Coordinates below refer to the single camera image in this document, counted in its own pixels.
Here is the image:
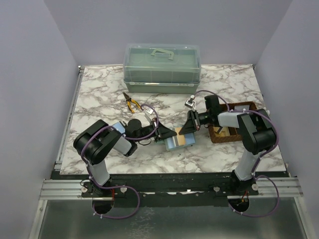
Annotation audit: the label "light green card holder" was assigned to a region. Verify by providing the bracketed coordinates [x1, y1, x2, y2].
[157, 127, 195, 151]

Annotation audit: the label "gold magnetic stripe card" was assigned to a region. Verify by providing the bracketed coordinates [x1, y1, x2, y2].
[173, 127, 186, 147]

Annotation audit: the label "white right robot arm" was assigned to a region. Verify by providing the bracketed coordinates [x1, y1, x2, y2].
[179, 94, 279, 182]

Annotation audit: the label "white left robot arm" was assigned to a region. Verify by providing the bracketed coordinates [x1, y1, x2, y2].
[73, 119, 177, 187]

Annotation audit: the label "brown woven basket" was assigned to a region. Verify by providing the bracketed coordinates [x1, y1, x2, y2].
[208, 101, 257, 143]

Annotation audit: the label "green clear-lid storage box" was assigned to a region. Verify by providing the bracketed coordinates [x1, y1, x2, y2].
[123, 43, 201, 94]

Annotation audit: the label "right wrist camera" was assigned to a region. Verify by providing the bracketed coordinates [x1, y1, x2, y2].
[184, 95, 196, 110]

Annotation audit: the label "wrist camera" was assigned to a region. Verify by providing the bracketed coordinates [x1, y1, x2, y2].
[184, 95, 196, 110]
[145, 108, 156, 122]

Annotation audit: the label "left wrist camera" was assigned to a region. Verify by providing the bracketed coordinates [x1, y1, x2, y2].
[145, 108, 156, 122]

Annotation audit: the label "yellow handled pliers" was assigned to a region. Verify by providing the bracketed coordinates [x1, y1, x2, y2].
[123, 92, 142, 114]

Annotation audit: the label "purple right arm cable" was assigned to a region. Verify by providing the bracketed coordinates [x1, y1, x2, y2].
[193, 90, 281, 218]

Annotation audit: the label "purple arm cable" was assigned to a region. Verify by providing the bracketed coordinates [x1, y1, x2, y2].
[193, 90, 281, 218]
[81, 104, 159, 220]

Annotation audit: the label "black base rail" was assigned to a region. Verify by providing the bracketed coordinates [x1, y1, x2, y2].
[81, 172, 258, 208]

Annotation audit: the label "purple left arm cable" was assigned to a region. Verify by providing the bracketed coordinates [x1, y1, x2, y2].
[81, 104, 159, 220]

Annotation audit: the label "aluminium frame rail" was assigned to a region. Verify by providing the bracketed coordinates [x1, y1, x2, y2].
[39, 65, 84, 200]

